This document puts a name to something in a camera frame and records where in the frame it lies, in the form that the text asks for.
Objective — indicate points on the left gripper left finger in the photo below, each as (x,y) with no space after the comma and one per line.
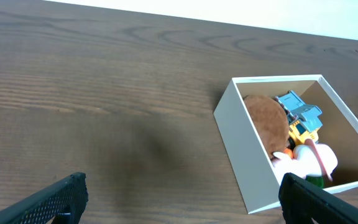
(62,202)

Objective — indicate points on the yellow grey toy truck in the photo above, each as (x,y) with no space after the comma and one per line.
(303,119)

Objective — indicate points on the green round toy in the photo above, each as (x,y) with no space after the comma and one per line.
(317,181)

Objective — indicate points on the pink white duck toy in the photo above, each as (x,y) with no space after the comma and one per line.
(309,159)

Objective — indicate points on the white cardboard box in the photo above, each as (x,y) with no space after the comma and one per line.
(251,164)

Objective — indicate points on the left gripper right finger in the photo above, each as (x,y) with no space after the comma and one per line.
(303,202)

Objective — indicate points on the brown plush toy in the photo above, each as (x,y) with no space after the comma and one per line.
(270,121)

